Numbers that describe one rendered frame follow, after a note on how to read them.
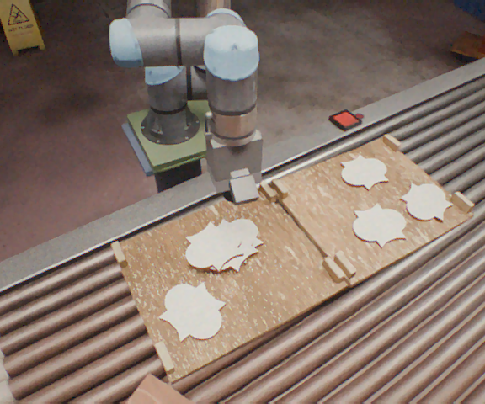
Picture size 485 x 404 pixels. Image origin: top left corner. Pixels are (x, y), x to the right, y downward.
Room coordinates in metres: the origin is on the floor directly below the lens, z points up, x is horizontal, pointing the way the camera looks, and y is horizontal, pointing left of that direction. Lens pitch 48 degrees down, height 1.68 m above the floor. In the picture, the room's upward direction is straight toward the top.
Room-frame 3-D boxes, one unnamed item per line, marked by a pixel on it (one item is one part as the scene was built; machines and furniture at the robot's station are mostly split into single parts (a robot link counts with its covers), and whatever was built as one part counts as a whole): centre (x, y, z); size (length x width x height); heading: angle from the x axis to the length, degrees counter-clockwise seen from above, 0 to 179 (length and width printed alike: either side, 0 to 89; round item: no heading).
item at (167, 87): (1.03, 0.22, 1.07); 0.13 x 0.12 x 0.14; 97
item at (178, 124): (1.03, 0.23, 0.96); 0.15 x 0.15 x 0.10
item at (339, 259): (0.47, -0.22, 0.95); 0.06 x 0.02 x 0.03; 29
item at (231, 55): (0.53, 0.02, 1.38); 0.09 x 0.08 x 0.11; 7
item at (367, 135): (0.88, -0.22, 0.90); 1.95 x 0.05 x 0.05; 123
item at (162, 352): (0.27, 0.14, 0.95); 0.06 x 0.02 x 0.03; 30
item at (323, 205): (0.69, -0.33, 0.93); 0.41 x 0.35 x 0.02; 119
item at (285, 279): (0.48, 0.04, 0.93); 0.41 x 0.35 x 0.02; 120
